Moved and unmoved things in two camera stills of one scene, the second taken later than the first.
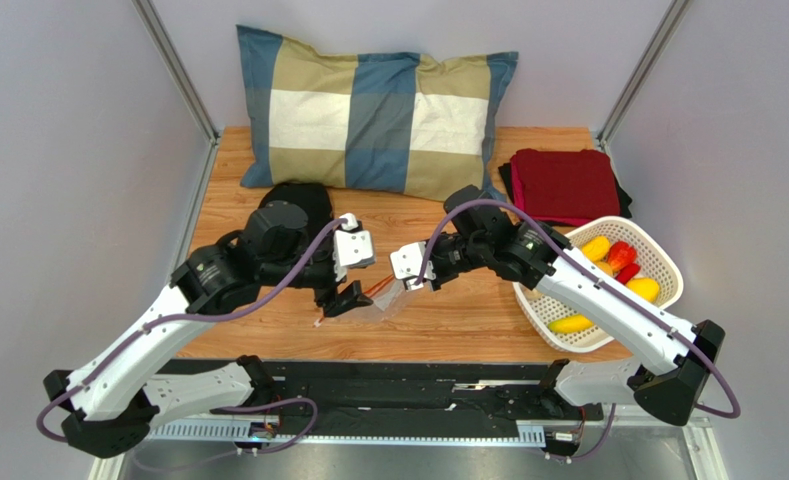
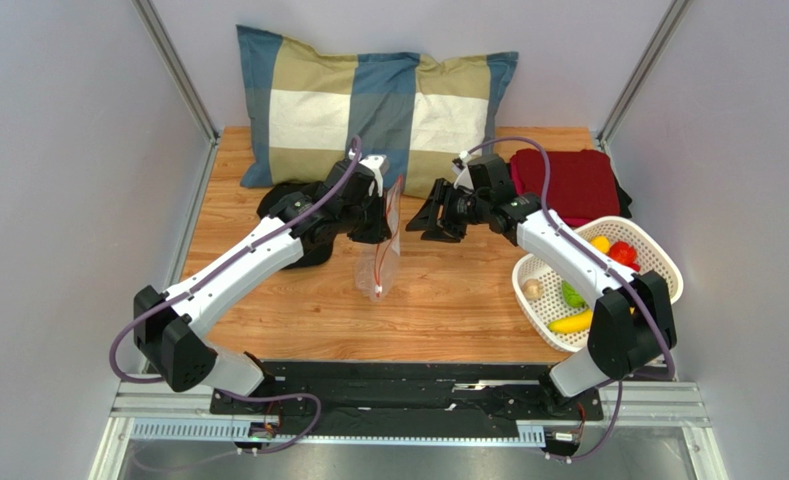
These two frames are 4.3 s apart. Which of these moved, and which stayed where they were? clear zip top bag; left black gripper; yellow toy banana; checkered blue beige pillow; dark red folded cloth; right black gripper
Moved: clear zip top bag; left black gripper; right black gripper
Stayed: dark red folded cloth; yellow toy banana; checkered blue beige pillow
